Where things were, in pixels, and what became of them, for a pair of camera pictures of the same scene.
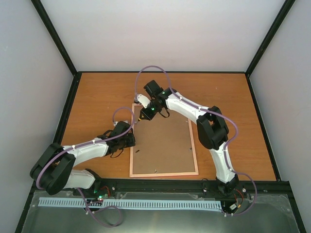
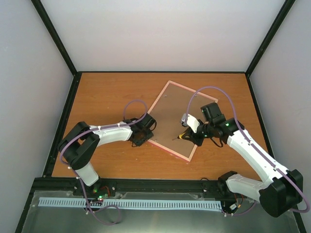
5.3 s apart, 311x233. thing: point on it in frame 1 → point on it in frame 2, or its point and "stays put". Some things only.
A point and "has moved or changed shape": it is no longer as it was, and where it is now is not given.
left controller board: (95, 195) stays put
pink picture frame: (164, 146) has moved or changed shape
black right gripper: (146, 115) → (192, 138)
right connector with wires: (234, 206) stays put
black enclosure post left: (55, 36) stays put
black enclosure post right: (274, 29) stays put
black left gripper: (132, 142) → (149, 134)
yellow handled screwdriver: (139, 119) has moved or changed shape
